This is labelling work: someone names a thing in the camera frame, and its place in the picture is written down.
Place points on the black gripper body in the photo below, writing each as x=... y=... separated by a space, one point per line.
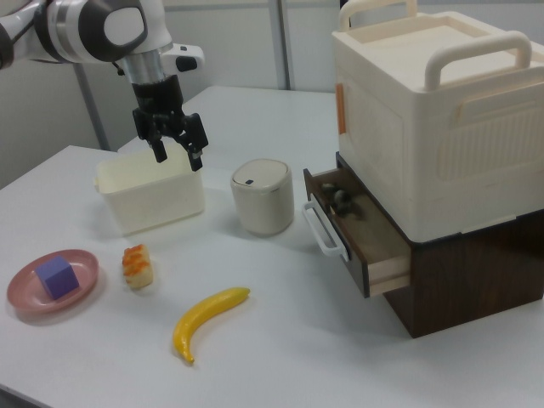
x=157 y=95

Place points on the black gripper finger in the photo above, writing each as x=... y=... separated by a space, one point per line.
x=194 y=144
x=159 y=149

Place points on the black and white panda toy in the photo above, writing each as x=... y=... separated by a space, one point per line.
x=342 y=200

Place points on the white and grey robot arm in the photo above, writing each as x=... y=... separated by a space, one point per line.
x=85 y=30

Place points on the orange glazed toy bread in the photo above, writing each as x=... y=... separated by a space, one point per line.
x=138 y=268

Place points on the yellow toy banana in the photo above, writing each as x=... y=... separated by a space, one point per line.
x=204 y=316

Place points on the white rectangular plastic bin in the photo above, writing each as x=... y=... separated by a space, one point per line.
x=153 y=204

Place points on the beige round trash can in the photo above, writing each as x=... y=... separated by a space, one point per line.
x=263 y=204

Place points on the purple cube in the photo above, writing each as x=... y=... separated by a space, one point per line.
x=57 y=278

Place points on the pink round plate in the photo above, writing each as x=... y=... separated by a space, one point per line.
x=25 y=293

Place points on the cream plastic storage box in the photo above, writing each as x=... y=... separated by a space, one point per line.
x=425 y=127

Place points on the dark brown wooden cabinet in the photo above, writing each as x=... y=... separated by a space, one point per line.
x=467 y=280

